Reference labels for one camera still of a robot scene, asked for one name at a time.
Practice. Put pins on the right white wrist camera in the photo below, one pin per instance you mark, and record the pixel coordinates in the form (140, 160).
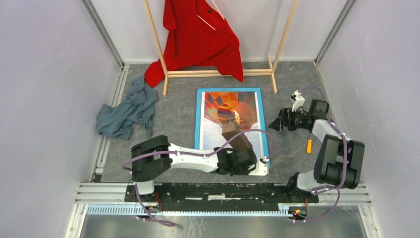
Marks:
(297, 99)

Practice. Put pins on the blue picture frame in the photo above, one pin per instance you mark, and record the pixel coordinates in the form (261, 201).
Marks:
(198, 124)

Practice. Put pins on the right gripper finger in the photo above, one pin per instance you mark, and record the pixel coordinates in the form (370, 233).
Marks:
(277, 125)
(283, 115)

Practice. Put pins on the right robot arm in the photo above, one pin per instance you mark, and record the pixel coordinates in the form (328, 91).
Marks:
(340, 159)

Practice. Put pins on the yellow handled screwdriver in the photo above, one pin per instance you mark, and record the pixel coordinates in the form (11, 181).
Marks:
(309, 144)

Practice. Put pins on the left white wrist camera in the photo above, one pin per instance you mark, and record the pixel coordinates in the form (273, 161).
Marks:
(261, 168)

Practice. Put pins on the white cable duct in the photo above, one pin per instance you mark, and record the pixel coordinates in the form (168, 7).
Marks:
(137, 210)

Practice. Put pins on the pink clothes hanger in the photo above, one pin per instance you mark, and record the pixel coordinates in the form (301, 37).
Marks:
(208, 16)

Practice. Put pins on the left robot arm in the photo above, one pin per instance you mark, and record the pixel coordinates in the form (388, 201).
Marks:
(153, 157)

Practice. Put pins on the hot air balloon photo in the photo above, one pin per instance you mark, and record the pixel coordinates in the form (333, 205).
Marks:
(213, 131)

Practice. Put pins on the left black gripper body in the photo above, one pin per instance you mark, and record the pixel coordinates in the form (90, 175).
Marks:
(237, 170)

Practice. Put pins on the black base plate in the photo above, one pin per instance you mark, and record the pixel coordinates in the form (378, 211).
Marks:
(226, 197)

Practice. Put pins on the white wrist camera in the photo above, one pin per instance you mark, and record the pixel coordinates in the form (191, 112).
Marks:
(297, 99)
(261, 168)

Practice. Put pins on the grey-blue cloth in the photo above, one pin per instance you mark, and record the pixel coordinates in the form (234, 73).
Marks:
(137, 107)

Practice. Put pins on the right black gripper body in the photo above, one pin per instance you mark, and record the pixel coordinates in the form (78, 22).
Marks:
(296, 120)

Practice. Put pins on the red shirt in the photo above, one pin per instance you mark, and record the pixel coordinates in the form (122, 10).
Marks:
(189, 43)

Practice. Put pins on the wooden clothes rack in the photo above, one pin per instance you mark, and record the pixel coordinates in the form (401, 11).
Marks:
(270, 71)

